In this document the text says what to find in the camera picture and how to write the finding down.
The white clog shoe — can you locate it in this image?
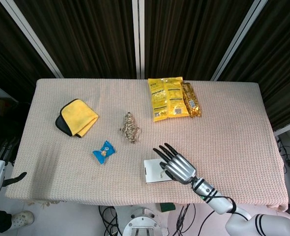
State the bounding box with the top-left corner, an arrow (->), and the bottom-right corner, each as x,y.
11,210 -> 35,229

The yellow folded microfiber towel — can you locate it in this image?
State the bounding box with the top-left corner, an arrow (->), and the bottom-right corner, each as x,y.
55,98 -> 99,138

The white metal frame post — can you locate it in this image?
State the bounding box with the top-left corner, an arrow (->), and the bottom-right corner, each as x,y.
132,0 -> 146,80
210,0 -> 267,82
2,0 -> 63,79

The blue snack packet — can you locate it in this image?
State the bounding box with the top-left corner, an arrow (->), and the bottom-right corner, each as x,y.
92,140 -> 117,165

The yellow snack bag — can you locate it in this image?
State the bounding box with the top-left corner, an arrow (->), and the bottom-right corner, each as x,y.
147,77 -> 190,123

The white shelf board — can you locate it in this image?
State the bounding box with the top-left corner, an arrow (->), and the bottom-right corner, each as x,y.
0,78 -> 19,103

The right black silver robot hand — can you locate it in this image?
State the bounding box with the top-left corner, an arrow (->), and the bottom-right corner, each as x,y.
152,143 -> 197,185

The white card packet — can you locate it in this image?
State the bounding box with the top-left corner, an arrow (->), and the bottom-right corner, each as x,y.
143,158 -> 177,184

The black floor cable bundle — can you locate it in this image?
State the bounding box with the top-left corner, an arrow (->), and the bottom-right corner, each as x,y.
98,205 -> 126,236
274,136 -> 290,170
174,203 -> 213,236

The green small block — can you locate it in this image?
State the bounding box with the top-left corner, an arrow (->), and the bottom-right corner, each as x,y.
159,203 -> 176,213

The dark pleated curtain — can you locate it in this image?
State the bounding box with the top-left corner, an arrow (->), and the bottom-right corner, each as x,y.
0,0 -> 57,104
144,0 -> 255,81
218,0 -> 290,132
13,0 -> 137,79

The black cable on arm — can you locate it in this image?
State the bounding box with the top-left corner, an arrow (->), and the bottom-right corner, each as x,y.
191,181 -> 252,222

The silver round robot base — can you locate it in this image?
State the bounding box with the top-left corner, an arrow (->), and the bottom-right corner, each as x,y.
122,206 -> 163,236

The pink waffle tablecloth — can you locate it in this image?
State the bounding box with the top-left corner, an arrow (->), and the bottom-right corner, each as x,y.
5,78 -> 290,212

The gold foil snack packet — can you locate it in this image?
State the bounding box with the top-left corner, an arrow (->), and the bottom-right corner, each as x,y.
180,82 -> 202,118

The white frame foot bar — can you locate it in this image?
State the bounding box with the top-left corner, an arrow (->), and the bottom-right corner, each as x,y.
274,122 -> 290,137

